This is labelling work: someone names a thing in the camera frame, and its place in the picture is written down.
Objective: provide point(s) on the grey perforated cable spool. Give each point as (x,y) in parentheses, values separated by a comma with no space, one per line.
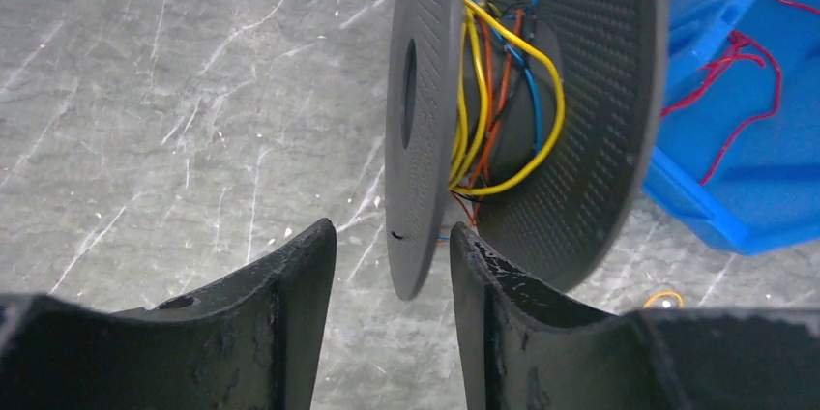
(559,222)

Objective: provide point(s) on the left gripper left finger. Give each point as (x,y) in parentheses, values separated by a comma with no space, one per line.
(249,340)

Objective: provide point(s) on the blue plastic bin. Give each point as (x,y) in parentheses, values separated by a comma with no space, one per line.
(737,155)

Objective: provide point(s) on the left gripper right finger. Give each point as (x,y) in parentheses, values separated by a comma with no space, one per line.
(525,345)

